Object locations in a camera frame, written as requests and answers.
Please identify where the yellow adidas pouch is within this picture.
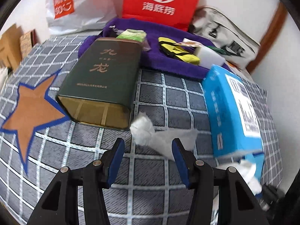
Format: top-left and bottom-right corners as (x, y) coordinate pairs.
(158, 37), (200, 66)

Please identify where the white foam sponge block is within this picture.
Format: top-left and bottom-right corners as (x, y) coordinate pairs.
(194, 46), (225, 69)

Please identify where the green wet wipes pack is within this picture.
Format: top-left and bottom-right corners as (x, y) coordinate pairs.
(117, 29), (146, 43)

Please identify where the grey checked bed sheet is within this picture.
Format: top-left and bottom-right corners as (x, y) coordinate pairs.
(0, 33), (284, 225)

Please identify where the blue tissue pack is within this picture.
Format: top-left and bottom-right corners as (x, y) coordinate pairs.
(202, 65), (264, 179)

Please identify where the dark green tea tin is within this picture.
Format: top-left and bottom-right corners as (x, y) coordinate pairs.
(56, 38), (142, 131)

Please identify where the brown felt star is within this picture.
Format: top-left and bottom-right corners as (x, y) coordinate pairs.
(1, 70), (70, 173)

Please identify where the purple fabric storage tray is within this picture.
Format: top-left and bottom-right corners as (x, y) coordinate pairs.
(78, 17), (214, 81)

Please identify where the green toothpaste box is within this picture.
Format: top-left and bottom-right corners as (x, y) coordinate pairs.
(208, 46), (233, 56)

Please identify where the beige Nike waist bag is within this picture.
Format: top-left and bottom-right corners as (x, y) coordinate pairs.
(192, 6), (260, 70)

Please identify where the small patterned brown box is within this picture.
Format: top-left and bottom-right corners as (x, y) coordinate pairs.
(19, 29), (38, 59)

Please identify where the wooden headboard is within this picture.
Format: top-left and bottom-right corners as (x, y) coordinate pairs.
(0, 24), (22, 71)

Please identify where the red paper shopping bag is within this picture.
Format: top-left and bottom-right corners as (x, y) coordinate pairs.
(122, 0), (199, 31)

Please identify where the white Miniso plastic bag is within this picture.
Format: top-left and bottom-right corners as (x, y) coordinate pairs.
(45, 0), (116, 36)

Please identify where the brown wooden door frame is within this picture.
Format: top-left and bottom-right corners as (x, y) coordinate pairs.
(246, 1), (288, 74)

